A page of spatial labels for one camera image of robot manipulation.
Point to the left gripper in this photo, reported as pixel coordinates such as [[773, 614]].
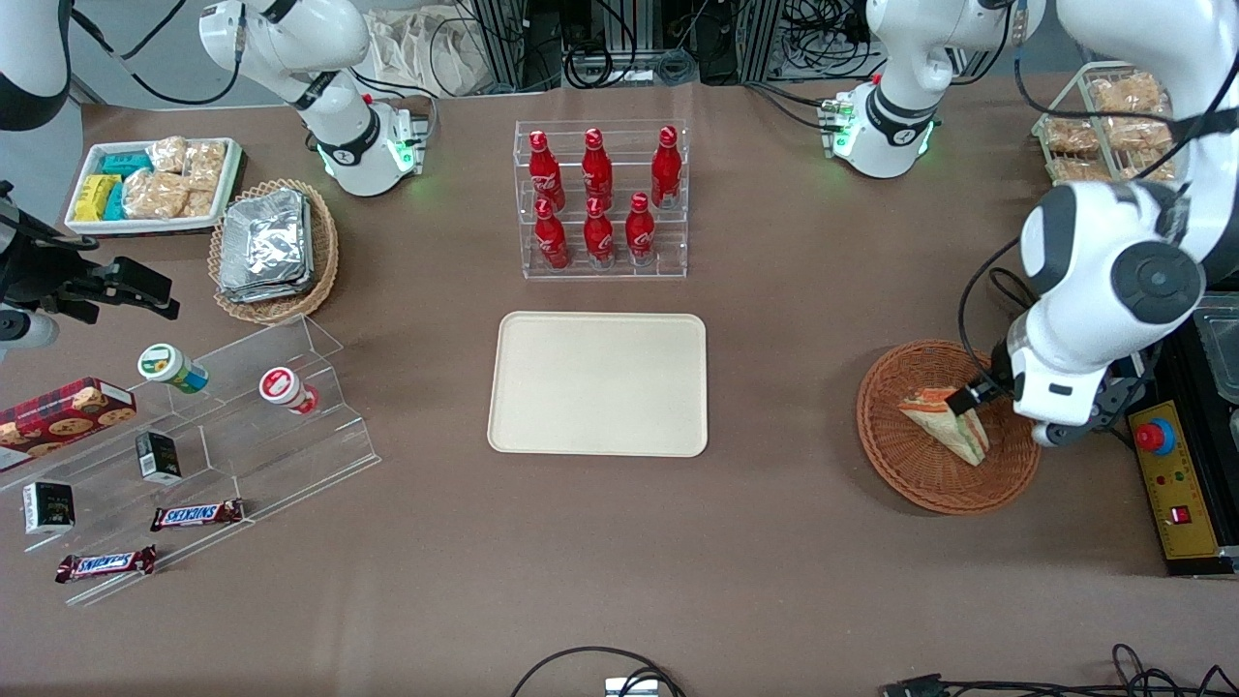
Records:
[[993, 383]]

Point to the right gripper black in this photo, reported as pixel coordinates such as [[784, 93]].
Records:
[[41, 275]]

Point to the triangle sandwich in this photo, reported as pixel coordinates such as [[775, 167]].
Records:
[[953, 431]]

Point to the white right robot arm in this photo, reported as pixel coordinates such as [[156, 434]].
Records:
[[368, 155]]

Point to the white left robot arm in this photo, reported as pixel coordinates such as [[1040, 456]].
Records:
[[1074, 242]]

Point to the white rectangular snack tray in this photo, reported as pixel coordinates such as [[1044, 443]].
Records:
[[145, 227]]

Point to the round brown wicker basket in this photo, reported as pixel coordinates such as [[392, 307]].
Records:
[[929, 484]]

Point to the oval light wicker basket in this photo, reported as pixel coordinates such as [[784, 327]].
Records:
[[290, 310]]

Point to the beige plastic tray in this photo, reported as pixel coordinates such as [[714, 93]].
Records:
[[595, 382]]

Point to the green lid white cup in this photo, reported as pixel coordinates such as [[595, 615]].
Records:
[[165, 366]]

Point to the teal snack packet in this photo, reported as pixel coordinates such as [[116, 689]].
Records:
[[126, 163], [115, 201]]

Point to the yellow snack packet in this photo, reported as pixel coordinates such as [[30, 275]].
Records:
[[95, 196]]

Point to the clear bag of puffed snacks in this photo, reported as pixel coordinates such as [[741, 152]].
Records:
[[198, 203], [167, 155], [205, 165], [155, 194]]

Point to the red plaid cookie box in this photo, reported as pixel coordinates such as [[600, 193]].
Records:
[[58, 421]]

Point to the silver foil packet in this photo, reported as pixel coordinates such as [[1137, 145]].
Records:
[[308, 261], [263, 237]]

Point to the small black carton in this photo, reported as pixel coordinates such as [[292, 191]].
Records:
[[48, 508], [158, 457]]

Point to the red lid white cup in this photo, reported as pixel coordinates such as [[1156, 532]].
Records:
[[283, 387]]

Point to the yellow emergency stop control box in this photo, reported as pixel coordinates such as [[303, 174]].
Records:
[[1176, 494]]

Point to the brown Snickers bar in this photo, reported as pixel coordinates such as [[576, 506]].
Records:
[[194, 515], [105, 563]]

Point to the clear acrylic stepped shelf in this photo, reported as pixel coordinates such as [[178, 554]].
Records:
[[290, 465]]

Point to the clear plastic container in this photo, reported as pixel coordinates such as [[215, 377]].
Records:
[[1222, 353]]

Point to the clear bag of fried snacks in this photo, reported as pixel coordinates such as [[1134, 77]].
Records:
[[1079, 169], [1152, 166], [1070, 136], [1128, 92], [1137, 134]]

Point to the black table appliance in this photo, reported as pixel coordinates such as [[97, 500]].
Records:
[[1222, 455]]

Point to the clear acrylic bottle rack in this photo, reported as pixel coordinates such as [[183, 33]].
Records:
[[624, 274]]

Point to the red cola bottle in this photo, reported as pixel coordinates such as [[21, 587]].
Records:
[[544, 169], [640, 234], [596, 169], [666, 169], [599, 237], [552, 242]]

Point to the beige cloth bag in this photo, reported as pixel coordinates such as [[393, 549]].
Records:
[[416, 48]]

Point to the small grey device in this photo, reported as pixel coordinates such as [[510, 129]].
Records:
[[631, 687]]

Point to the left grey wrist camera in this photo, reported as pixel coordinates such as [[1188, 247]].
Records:
[[1113, 407]]

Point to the aluminium frame post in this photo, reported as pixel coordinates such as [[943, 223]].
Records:
[[765, 39], [501, 44]]

